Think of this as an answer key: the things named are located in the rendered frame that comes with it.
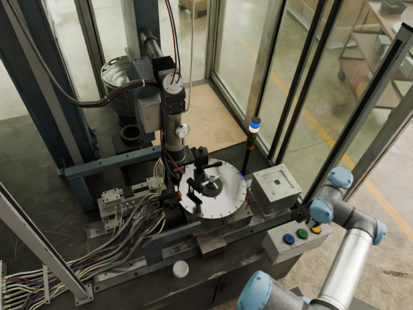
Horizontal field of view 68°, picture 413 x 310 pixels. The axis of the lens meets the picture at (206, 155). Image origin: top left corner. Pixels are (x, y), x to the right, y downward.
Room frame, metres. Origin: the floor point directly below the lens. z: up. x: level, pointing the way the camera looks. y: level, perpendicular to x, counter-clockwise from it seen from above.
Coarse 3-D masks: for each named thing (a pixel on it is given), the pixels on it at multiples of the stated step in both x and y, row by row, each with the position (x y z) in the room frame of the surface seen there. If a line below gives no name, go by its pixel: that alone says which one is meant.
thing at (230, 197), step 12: (192, 168) 0.89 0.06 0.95; (216, 168) 0.90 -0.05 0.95; (228, 168) 0.91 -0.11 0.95; (228, 180) 0.83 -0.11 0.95; (240, 180) 0.84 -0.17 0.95; (192, 192) 0.75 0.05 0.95; (228, 192) 0.77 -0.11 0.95; (240, 192) 0.77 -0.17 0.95; (192, 204) 0.69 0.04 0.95; (204, 204) 0.69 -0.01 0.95; (216, 204) 0.70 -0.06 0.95; (228, 204) 0.70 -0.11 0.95; (240, 204) 0.71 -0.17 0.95; (204, 216) 0.64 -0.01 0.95; (216, 216) 0.64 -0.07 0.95
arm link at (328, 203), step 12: (324, 192) 0.57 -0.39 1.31; (336, 192) 0.57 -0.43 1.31; (312, 204) 0.53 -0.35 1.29; (324, 204) 0.52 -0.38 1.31; (336, 204) 0.52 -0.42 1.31; (348, 204) 0.53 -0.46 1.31; (312, 216) 0.50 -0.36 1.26; (324, 216) 0.49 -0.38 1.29; (336, 216) 0.49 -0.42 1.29; (348, 216) 0.48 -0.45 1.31
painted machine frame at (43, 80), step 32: (0, 0) 0.98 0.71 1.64; (32, 0) 1.02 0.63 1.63; (128, 0) 1.06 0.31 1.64; (0, 32) 0.96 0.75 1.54; (32, 32) 1.00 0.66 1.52; (128, 32) 1.16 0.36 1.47; (32, 64) 0.95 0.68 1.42; (64, 64) 1.05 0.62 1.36; (32, 96) 0.96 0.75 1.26; (64, 128) 0.96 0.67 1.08; (64, 160) 0.96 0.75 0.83; (96, 160) 1.02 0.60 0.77; (128, 160) 0.83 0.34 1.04
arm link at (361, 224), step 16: (352, 224) 0.46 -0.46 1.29; (368, 224) 0.46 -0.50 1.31; (384, 224) 0.47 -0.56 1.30; (352, 240) 0.40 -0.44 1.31; (368, 240) 0.41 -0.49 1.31; (336, 256) 0.36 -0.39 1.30; (352, 256) 0.35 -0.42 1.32; (336, 272) 0.30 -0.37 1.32; (352, 272) 0.30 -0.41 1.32; (336, 288) 0.26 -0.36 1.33; (352, 288) 0.26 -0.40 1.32; (320, 304) 0.22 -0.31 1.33; (336, 304) 0.22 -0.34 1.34
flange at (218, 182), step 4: (212, 176) 0.84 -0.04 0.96; (216, 180) 0.82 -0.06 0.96; (220, 180) 0.82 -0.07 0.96; (216, 184) 0.80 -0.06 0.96; (220, 184) 0.80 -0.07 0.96; (204, 188) 0.77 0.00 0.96; (208, 188) 0.77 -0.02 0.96; (212, 188) 0.77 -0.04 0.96; (220, 188) 0.78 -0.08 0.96; (204, 192) 0.75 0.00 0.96; (208, 192) 0.75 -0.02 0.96; (212, 192) 0.76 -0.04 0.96; (216, 192) 0.76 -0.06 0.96; (220, 192) 0.76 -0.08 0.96
